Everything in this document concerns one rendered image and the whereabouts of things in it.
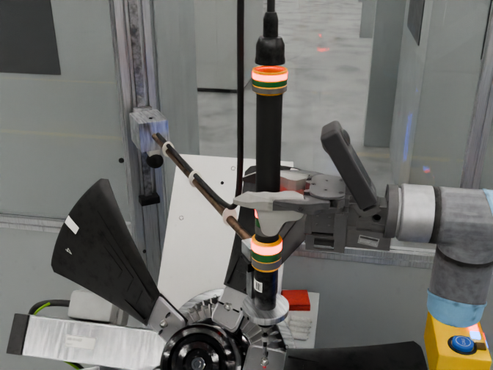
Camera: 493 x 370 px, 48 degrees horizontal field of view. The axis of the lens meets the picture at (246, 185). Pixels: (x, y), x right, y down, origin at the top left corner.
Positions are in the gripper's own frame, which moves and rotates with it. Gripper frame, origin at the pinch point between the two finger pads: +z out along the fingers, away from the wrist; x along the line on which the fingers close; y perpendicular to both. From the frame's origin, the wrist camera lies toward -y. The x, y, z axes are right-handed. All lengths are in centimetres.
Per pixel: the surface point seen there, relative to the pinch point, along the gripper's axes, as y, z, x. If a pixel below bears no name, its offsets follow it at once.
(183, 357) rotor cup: 27.5, 8.7, -4.7
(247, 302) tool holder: 19.4, -0.3, -0.3
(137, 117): 8, 35, 50
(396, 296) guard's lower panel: 65, -32, 70
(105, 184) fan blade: 7.8, 26.5, 12.1
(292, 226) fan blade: 11.9, -5.6, 10.9
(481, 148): 18, -47, 70
